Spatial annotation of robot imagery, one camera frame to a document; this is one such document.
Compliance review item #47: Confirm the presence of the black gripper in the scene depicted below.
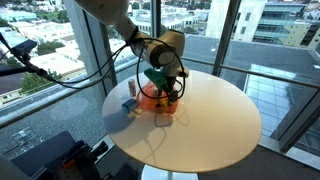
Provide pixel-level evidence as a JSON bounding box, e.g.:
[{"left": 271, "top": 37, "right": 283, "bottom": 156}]
[{"left": 158, "top": 76, "right": 180, "bottom": 107}]

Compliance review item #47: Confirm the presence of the orange plastic bag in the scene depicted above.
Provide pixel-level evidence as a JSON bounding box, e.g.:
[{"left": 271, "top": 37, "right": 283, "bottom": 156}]
[{"left": 135, "top": 80, "right": 180, "bottom": 115}]

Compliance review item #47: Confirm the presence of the small white bottle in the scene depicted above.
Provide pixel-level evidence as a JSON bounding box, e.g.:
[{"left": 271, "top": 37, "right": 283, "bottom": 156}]
[{"left": 127, "top": 78, "right": 137, "bottom": 98}]

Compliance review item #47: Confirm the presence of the small white block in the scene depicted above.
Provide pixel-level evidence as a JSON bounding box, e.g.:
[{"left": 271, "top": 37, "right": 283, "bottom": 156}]
[{"left": 127, "top": 107, "right": 144, "bottom": 119}]

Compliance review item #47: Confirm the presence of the small blue object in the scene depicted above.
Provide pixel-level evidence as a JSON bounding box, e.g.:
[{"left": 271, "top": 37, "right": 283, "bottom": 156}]
[{"left": 121, "top": 98, "right": 139, "bottom": 115}]

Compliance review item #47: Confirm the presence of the vertical dark window mullion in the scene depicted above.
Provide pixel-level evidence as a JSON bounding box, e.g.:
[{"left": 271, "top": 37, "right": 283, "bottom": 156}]
[{"left": 151, "top": 0, "right": 162, "bottom": 38}]

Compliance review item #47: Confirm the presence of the slanted dark window mullion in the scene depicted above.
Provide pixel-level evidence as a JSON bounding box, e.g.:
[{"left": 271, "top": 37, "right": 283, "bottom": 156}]
[{"left": 211, "top": 0, "right": 242, "bottom": 77}]

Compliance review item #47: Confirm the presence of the wide grey window pillar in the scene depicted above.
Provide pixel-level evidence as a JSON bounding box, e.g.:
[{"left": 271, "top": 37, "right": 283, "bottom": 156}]
[{"left": 62, "top": 0, "right": 118, "bottom": 102}]

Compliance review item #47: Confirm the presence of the grey window handrail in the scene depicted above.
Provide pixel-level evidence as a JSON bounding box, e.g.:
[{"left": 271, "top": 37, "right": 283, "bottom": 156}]
[{"left": 181, "top": 54, "right": 320, "bottom": 90}]

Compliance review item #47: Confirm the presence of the white office building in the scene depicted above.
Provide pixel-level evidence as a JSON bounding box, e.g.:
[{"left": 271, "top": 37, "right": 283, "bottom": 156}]
[{"left": 204, "top": 0, "right": 268, "bottom": 43}]

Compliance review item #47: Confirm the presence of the black device with orange part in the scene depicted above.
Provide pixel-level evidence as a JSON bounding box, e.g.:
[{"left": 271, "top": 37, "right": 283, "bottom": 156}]
[{"left": 42, "top": 139, "right": 110, "bottom": 180}]

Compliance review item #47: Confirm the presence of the glass fronted building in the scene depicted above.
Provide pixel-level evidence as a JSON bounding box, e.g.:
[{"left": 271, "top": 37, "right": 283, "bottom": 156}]
[{"left": 252, "top": 1, "right": 320, "bottom": 50}]

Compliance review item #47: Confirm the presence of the dark flat panel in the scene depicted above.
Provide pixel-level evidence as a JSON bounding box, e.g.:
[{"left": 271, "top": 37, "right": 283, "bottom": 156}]
[{"left": 10, "top": 130, "right": 77, "bottom": 177}]

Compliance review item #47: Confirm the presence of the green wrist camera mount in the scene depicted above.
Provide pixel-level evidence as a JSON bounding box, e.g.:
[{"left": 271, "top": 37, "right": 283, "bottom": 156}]
[{"left": 143, "top": 67, "right": 170, "bottom": 92}]

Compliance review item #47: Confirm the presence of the thin gripper cable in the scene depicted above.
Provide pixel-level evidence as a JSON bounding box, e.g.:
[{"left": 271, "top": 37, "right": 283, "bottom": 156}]
[{"left": 135, "top": 36, "right": 187, "bottom": 101}]

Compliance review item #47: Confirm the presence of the dark window corner frame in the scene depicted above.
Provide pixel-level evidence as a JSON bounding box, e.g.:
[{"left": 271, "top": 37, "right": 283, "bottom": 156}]
[{"left": 269, "top": 89, "right": 320, "bottom": 154}]

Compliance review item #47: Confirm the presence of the black camera stand rod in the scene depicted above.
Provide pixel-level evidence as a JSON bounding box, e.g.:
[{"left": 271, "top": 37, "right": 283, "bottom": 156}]
[{"left": 0, "top": 32, "right": 50, "bottom": 79}]

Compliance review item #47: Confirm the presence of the black camera on stand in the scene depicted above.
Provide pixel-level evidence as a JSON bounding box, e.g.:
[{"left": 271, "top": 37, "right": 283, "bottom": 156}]
[{"left": 9, "top": 38, "right": 39, "bottom": 57}]

